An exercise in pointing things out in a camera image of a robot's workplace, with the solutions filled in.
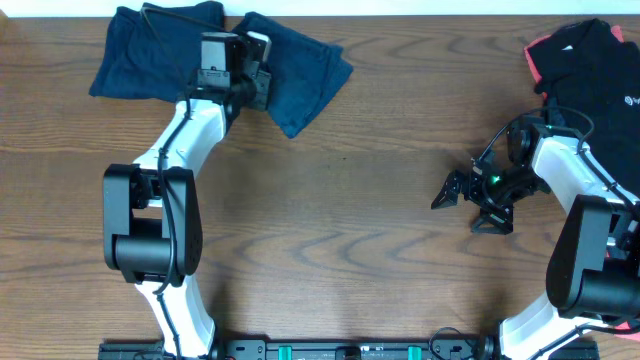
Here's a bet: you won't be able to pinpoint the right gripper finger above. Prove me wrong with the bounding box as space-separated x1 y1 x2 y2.
471 207 513 235
431 170 466 210

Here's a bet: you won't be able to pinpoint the blue denim shorts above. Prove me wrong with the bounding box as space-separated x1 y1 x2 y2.
233 12 353 139

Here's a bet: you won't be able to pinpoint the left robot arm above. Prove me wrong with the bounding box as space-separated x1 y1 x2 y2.
99 31 272 359

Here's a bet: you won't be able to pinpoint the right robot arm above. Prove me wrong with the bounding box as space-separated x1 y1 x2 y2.
431 110 639 359

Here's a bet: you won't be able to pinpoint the folded dark navy garment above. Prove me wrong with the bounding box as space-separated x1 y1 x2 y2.
89 1 225 103

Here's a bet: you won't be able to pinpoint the black shirt with red trim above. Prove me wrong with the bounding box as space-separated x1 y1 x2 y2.
524 19 639 195

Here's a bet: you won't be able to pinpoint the right black camera cable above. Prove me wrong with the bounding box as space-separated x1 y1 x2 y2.
429 105 640 360

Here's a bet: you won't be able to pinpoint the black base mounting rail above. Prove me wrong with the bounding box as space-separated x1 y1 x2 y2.
97 337 600 360

